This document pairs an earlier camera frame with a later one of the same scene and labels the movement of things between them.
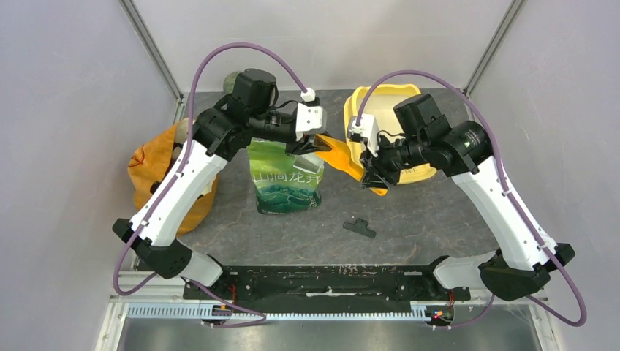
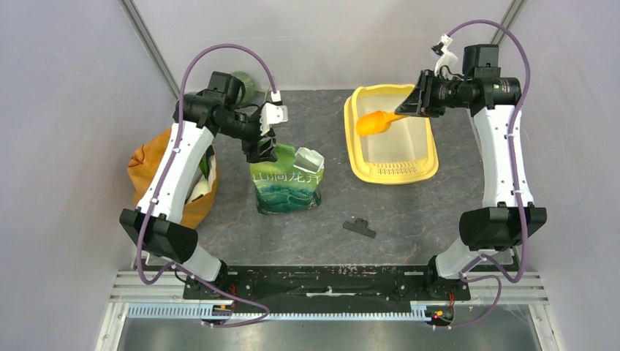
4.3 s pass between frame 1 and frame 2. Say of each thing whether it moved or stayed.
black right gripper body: moved
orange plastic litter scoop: moved
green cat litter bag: stayed
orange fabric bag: stayed
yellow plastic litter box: stayed
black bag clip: stayed
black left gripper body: moved
